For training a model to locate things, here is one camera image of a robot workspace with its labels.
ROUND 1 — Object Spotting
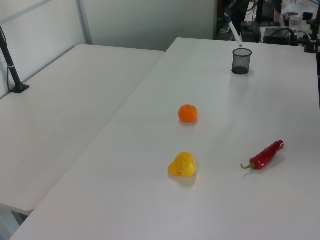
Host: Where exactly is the orange mandarin fruit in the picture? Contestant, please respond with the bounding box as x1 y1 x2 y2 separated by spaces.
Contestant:
178 104 199 124

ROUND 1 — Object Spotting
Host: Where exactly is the grey metal partition post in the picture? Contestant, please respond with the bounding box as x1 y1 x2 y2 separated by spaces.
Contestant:
76 0 94 46

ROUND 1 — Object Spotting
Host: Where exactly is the black clamp stand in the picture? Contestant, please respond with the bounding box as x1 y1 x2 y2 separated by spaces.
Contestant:
303 18 320 54

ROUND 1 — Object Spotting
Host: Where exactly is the black mesh pen cup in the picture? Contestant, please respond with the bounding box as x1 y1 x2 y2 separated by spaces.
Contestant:
231 48 253 75

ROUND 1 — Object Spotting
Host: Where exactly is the black camera stand pole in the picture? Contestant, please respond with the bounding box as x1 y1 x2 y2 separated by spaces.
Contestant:
0 24 31 94

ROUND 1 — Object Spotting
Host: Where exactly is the white marker pen blue cap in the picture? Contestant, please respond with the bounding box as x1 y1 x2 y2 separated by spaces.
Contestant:
226 15 244 49

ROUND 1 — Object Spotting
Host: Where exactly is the clear glass jar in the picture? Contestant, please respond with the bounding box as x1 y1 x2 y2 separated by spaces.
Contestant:
288 14 304 28

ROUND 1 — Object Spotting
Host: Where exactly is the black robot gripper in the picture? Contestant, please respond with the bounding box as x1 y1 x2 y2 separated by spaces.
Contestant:
224 0 250 24

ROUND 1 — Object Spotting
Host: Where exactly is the black electronics box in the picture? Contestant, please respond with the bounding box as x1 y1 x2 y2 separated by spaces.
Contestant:
262 27 299 46

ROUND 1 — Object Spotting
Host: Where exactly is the red chili pepper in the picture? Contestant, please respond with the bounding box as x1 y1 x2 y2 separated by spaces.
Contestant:
240 139 285 172

